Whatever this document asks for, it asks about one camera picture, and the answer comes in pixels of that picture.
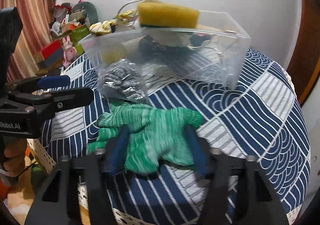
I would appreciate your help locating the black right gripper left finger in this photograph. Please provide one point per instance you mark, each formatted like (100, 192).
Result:
(57, 202)

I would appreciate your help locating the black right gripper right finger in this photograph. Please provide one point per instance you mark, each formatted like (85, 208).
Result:
(255, 202)

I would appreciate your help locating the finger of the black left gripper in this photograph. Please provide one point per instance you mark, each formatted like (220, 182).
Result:
(57, 101)
(33, 84)

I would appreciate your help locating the green knitted glove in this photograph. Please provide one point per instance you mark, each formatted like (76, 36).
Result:
(154, 134)

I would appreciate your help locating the white drawstring cloth pouch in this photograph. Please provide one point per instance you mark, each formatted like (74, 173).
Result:
(217, 22)

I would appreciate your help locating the left hand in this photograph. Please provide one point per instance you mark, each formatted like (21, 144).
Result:
(14, 153)

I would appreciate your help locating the red box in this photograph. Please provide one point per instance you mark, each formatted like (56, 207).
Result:
(50, 49)

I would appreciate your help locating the pink bunny toy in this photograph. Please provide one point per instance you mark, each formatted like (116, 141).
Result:
(69, 52)

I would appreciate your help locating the green cardboard box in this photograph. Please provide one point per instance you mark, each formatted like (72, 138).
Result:
(78, 34)

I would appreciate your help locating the grey scourer in bag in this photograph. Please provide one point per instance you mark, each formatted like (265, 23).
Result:
(122, 80)

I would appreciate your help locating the blue white patterned tablecloth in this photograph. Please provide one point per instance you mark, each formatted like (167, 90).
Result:
(261, 117)

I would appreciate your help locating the striped red curtain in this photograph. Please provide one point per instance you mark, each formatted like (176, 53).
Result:
(36, 16)

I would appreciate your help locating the grey green plush pillow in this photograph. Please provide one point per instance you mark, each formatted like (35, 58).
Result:
(90, 11)

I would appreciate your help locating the yellow white patterned cloth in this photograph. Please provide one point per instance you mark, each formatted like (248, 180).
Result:
(126, 19)

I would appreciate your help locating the yellow sponge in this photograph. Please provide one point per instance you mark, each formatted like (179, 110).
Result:
(154, 14)

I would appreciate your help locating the clear plastic storage box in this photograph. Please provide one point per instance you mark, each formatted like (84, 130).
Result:
(207, 56)

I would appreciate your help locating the brown wooden door frame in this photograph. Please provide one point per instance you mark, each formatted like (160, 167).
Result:
(304, 64)

